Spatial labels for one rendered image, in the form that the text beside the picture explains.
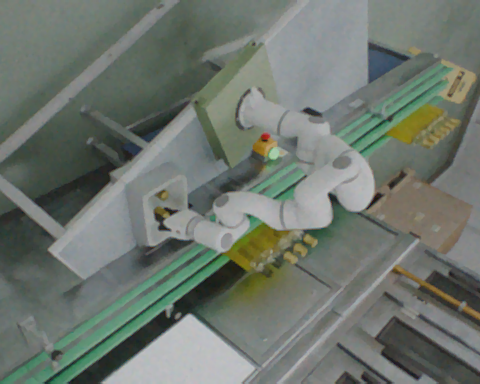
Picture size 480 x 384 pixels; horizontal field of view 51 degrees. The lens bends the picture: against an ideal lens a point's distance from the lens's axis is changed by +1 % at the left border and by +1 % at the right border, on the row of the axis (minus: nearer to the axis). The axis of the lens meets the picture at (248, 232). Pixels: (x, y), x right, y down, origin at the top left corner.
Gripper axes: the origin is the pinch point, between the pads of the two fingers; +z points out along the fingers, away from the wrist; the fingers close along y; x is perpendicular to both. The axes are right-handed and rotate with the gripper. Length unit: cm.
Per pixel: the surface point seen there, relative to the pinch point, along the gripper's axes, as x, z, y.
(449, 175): -285, 143, 596
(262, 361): -45, -36, 0
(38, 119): 24, 61, -3
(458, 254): -311, 65, 451
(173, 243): -15.5, 5.4, 4.5
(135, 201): 7.5, 3.4, -6.8
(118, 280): -16.4, 5.5, -19.2
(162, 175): 12.1, 1.8, 4.2
